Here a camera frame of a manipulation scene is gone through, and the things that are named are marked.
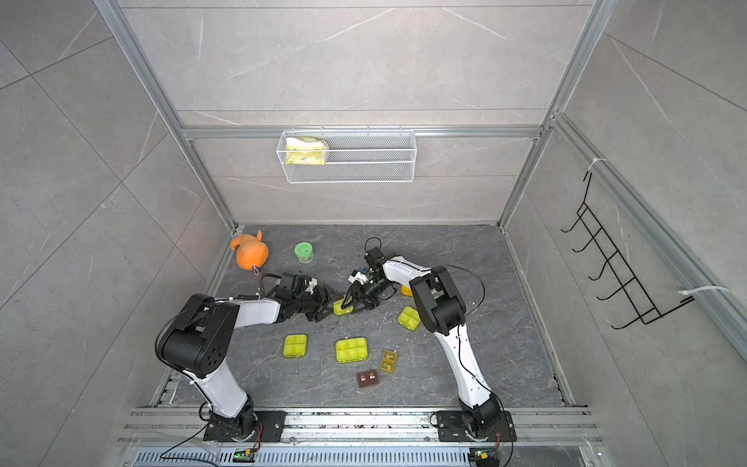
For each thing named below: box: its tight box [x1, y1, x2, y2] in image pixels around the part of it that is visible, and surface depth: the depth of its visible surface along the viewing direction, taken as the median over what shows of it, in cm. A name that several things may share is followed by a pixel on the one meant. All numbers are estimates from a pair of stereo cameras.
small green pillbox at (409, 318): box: [397, 305, 422, 332], surface depth 94 cm
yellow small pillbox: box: [379, 349, 398, 374], surface depth 84 cm
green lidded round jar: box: [293, 241, 315, 265], surface depth 109 cm
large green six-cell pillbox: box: [335, 337, 368, 364], surface depth 87 cm
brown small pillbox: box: [356, 369, 380, 389], surface depth 81 cm
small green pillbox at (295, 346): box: [283, 334, 308, 359], surface depth 88 cm
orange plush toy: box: [229, 229, 270, 271], surface depth 104 cm
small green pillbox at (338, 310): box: [332, 298, 355, 317], surface depth 95 cm
